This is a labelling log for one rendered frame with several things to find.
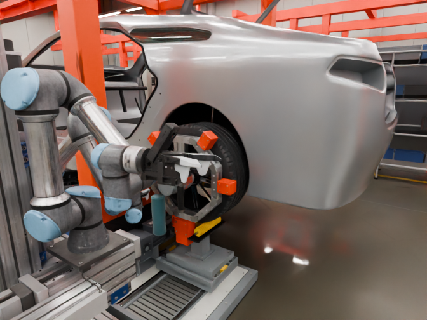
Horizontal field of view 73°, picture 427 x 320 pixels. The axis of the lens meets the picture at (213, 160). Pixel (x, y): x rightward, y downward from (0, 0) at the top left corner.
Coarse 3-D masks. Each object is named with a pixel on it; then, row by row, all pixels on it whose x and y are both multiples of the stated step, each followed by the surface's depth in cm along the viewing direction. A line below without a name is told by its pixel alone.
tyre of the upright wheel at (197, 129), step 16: (192, 128) 178; (208, 128) 179; (224, 128) 189; (224, 144) 173; (240, 144) 185; (224, 160) 169; (240, 160) 178; (224, 176) 172; (240, 176) 177; (240, 192) 182; (224, 208) 177
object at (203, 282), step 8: (160, 256) 218; (160, 264) 212; (168, 264) 207; (176, 264) 210; (232, 264) 210; (168, 272) 209; (176, 272) 204; (184, 272) 199; (192, 272) 202; (224, 272) 201; (184, 280) 201; (192, 280) 197; (200, 280) 192; (208, 280) 194; (216, 280) 193; (208, 288) 190
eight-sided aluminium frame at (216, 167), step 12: (192, 144) 169; (216, 168) 163; (216, 180) 165; (156, 192) 195; (216, 192) 167; (168, 204) 193; (216, 204) 169; (180, 216) 187; (192, 216) 182; (204, 216) 182
